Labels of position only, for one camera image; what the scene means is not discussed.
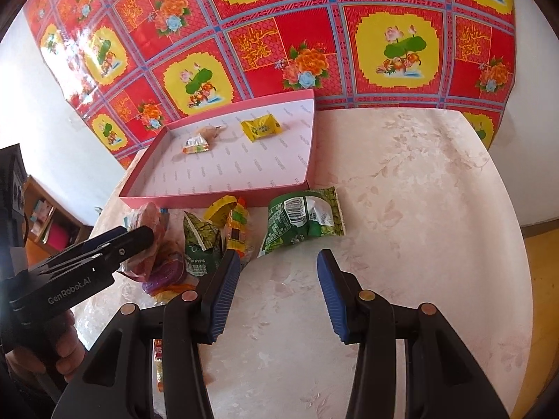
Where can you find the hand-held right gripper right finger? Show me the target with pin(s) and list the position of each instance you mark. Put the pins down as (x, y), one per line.
(332, 297)

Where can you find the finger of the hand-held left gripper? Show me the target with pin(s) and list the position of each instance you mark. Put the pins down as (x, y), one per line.
(94, 241)
(129, 244)

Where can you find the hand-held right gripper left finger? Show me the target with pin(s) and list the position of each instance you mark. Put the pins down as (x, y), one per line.
(222, 297)

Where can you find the pink white spout pouch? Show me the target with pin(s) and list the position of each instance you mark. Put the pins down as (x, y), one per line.
(146, 220)

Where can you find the small green pea packet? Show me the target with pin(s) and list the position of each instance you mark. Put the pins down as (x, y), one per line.
(201, 244)

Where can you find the orange yellow striped snack packet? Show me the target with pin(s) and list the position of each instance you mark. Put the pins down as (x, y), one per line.
(238, 227)

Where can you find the large green pea packet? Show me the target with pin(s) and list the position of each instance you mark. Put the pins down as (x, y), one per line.
(301, 222)

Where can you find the pink cardboard box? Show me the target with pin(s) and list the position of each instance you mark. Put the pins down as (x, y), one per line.
(244, 170)

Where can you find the person's left hand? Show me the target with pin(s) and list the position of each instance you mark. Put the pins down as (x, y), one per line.
(70, 345)

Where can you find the wooden shelf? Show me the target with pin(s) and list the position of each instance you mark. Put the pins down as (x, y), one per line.
(74, 227)

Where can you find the pink folder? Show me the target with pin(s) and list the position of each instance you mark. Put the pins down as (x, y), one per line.
(57, 238)

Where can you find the stack of books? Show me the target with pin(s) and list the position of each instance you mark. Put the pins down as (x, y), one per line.
(39, 216)

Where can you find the small silver red candy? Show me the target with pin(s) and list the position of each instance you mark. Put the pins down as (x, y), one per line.
(195, 145)

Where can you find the clear tan candy wrapper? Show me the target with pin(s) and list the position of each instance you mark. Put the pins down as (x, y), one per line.
(212, 132)

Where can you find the red floral printed wall cloth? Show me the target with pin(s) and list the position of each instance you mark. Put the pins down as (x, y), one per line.
(305, 30)

